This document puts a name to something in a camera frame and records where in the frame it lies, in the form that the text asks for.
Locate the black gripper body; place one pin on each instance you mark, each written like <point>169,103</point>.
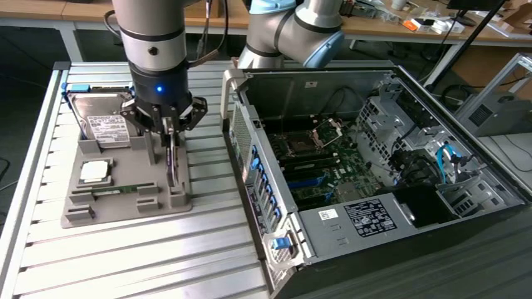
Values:
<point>160,84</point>

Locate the graphics card with metal bracket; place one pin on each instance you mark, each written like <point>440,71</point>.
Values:
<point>175,168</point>

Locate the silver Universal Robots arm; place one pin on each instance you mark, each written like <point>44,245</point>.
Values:
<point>153,31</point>

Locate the silver hard disk drive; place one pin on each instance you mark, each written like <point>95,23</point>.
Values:
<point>99,124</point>

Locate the blue disk caddy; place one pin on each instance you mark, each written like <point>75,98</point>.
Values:
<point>79,88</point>

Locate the open black PC case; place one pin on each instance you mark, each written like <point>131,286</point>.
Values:
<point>269,99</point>

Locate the silver CPU chip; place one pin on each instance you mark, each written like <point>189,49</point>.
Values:
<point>95,171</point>

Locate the metal locking lever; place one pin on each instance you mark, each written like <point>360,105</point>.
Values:
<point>283,127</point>

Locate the green RAM stick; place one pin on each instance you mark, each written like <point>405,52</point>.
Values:
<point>116,189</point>

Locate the CPU socket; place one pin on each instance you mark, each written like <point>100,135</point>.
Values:
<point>297,144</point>

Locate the grey plastic parts rack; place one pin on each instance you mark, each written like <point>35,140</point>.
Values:
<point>124,205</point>

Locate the white certification sticker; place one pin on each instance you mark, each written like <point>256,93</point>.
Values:
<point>311,85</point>

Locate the black RAM slot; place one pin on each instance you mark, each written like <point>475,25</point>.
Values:
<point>309,160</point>
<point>311,167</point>

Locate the metal socket cover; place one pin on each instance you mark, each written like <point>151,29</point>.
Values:
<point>328,130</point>

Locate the blue expansion slot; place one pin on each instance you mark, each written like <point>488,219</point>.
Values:
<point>303,183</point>

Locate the wooden desk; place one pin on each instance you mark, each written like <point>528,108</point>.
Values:
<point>373,28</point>
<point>41,12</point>

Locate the green Dell motherboard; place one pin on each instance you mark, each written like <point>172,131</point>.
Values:
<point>353,174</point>

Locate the silver finned heat sink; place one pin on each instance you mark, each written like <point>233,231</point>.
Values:
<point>349,192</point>

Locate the blue case release latch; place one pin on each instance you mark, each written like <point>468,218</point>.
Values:
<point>280,243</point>

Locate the metal disk bay cage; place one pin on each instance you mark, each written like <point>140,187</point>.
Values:
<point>387,124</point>

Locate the grey power supply unit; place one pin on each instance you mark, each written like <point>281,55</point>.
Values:
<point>328,232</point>

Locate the orange small box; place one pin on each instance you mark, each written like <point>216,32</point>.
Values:
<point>412,25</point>

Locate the white cup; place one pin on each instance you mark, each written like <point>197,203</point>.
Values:
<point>400,3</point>

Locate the white cardboard box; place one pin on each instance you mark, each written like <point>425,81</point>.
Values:
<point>451,27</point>

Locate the black tripod pole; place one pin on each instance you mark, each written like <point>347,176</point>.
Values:
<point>469,43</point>

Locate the black monitor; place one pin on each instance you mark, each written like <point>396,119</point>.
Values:
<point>461,12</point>

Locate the grey computer tower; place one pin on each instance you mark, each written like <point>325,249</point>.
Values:
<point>499,118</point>

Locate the brown cardboard pieces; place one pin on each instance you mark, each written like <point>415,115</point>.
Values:
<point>517,18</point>

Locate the silver disk bay bracket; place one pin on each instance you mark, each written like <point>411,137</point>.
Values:
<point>469,199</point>

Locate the aluminium profile frame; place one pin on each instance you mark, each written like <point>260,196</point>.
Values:
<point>521,60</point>

